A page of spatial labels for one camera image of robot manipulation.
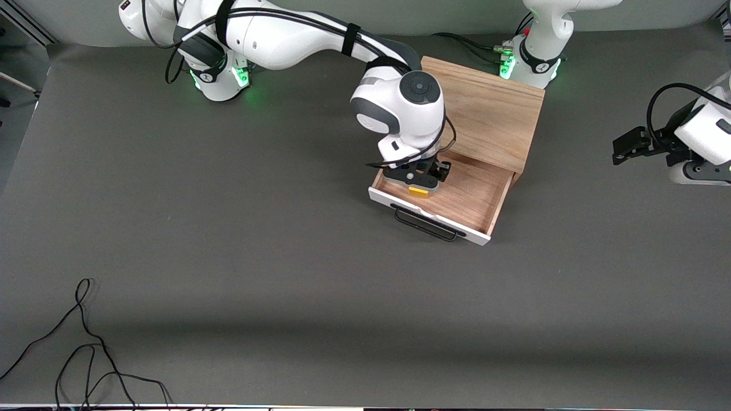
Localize white-fronted drawer with black handle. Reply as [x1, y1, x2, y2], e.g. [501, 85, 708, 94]
[368, 135, 515, 246]

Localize wooden drawer cabinet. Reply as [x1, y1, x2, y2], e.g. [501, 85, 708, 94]
[420, 55, 545, 186]

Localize thin white rod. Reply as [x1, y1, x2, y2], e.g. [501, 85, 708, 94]
[0, 71, 42, 108]

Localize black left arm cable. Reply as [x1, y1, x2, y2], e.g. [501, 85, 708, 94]
[646, 83, 731, 154]

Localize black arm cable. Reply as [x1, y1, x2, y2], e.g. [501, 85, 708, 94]
[142, 0, 457, 169]
[646, 83, 731, 154]

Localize black left base cables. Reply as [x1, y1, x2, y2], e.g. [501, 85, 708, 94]
[431, 11, 535, 65]

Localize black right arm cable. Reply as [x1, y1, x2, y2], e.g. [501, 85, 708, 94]
[142, 0, 457, 169]

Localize loose black table cable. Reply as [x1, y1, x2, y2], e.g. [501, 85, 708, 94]
[0, 278, 173, 411]

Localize aluminium frame rail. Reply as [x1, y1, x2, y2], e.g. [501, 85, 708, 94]
[0, 0, 58, 47]

